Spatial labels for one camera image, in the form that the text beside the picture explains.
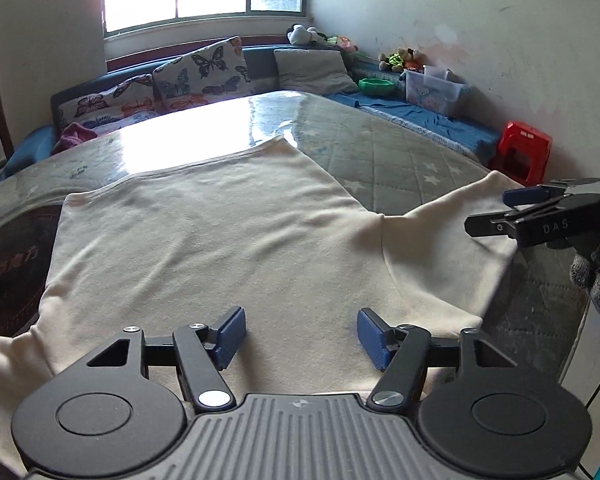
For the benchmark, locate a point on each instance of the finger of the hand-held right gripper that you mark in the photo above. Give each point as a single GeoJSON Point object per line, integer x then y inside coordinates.
{"type": "Point", "coordinates": [540, 227]}
{"type": "Point", "coordinates": [517, 196]}

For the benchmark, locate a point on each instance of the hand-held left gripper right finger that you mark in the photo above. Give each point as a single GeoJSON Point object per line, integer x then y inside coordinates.
{"type": "Point", "coordinates": [372, 335]}

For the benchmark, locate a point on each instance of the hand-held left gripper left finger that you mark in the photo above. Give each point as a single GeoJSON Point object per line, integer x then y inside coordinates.
{"type": "Point", "coordinates": [230, 334]}

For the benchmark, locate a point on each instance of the cream shirt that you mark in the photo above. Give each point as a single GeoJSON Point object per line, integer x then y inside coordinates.
{"type": "Point", "coordinates": [230, 235]}

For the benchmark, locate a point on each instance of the person's right hand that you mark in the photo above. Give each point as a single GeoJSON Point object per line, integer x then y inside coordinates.
{"type": "Point", "coordinates": [592, 275]}

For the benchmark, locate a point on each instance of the red plastic stool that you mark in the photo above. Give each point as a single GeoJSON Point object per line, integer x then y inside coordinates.
{"type": "Point", "coordinates": [522, 152]}

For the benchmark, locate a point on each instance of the blue bedsheet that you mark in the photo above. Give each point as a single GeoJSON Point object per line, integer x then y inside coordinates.
{"type": "Point", "coordinates": [430, 122]}

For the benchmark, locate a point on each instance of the clear plastic storage box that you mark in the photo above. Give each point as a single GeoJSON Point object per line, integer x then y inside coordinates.
{"type": "Point", "coordinates": [432, 92]}

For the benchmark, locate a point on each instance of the green bowl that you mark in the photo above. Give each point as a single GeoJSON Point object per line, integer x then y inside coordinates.
{"type": "Point", "coordinates": [376, 87]}

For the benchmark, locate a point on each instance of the brown plush bear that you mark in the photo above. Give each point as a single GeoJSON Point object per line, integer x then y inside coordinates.
{"type": "Point", "coordinates": [400, 59]}

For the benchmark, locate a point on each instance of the dark printed mat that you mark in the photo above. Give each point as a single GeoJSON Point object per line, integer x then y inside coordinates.
{"type": "Point", "coordinates": [15, 270]}

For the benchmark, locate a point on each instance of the colourful plush toy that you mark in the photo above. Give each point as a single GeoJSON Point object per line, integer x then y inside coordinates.
{"type": "Point", "coordinates": [344, 43]}

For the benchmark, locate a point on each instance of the grey pillow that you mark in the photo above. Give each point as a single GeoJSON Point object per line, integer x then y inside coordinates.
{"type": "Point", "coordinates": [312, 70]}

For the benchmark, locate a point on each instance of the pink cloth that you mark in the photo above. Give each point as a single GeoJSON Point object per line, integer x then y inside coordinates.
{"type": "Point", "coordinates": [75, 136]}

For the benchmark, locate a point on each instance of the flat butterfly print pillow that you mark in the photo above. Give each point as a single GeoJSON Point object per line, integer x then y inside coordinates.
{"type": "Point", "coordinates": [110, 102]}

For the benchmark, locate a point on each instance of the large butterfly print pillow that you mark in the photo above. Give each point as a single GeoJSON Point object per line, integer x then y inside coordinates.
{"type": "Point", "coordinates": [200, 72]}

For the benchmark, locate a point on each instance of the white plush toy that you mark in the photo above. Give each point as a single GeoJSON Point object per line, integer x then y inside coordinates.
{"type": "Point", "coordinates": [300, 35]}

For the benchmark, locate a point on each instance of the blue sofa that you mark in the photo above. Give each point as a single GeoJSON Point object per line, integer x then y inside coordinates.
{"type": "Point", "coordinates": [260, 62]}

